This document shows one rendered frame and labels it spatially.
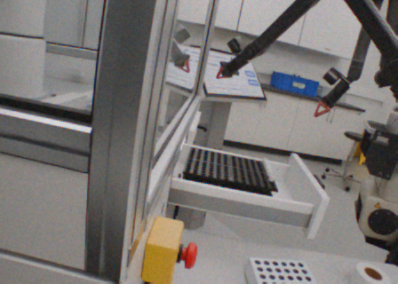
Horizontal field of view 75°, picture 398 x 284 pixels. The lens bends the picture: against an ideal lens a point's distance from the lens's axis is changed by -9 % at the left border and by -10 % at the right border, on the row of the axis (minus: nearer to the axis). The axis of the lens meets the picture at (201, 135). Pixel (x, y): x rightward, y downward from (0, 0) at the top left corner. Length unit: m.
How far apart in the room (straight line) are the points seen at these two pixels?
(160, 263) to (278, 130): 3.61
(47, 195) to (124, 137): 0.10
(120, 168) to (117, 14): 0.12
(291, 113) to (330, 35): 1.28
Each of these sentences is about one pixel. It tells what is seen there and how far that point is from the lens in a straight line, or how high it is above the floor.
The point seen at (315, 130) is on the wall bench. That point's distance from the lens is 4.14.
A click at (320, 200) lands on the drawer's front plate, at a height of 0.92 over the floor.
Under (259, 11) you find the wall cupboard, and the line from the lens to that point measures 4.06.
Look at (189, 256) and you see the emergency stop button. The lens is 0.42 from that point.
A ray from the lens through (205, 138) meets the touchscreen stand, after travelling 1.63.
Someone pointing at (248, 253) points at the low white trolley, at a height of 0.76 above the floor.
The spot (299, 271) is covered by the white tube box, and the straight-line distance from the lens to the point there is 0.62.
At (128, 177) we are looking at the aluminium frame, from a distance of 0.23.
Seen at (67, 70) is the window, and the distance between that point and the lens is 0.25.
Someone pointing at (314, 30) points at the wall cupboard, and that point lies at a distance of 4.30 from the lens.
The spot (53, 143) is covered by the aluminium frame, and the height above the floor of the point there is 1.07.
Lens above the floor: 1.16
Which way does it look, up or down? 16 degrees down
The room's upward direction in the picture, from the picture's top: 11 degrees clockwise
